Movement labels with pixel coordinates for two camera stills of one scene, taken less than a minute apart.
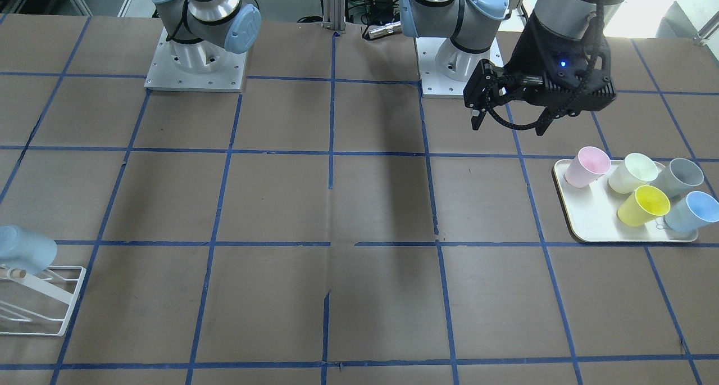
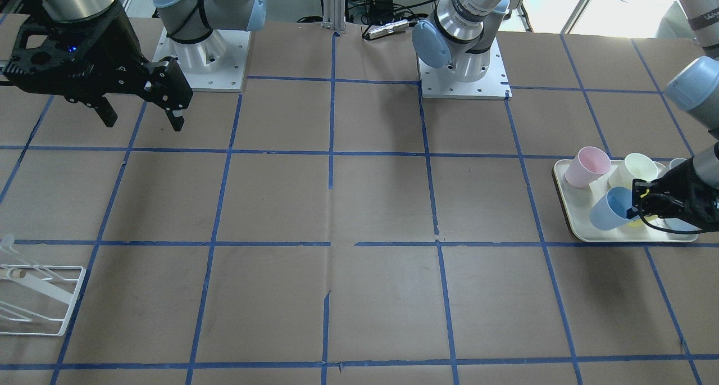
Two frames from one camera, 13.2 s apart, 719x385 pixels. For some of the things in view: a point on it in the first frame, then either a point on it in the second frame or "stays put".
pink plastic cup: x=586 y=166 stays put
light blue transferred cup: x=21 y=249 → x=610 y=211
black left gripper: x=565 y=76 → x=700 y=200
